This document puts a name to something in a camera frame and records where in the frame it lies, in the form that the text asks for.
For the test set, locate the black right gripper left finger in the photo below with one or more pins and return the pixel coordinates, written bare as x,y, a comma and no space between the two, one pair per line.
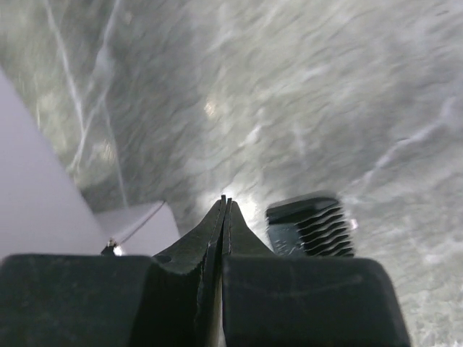
109,300

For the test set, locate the white hair clipper box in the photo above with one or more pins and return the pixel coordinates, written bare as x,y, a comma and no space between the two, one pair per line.
42,211

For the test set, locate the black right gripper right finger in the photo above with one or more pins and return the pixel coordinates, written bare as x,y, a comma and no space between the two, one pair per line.
270,300

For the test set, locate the black comb guard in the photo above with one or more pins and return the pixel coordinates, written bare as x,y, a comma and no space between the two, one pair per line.
312,225

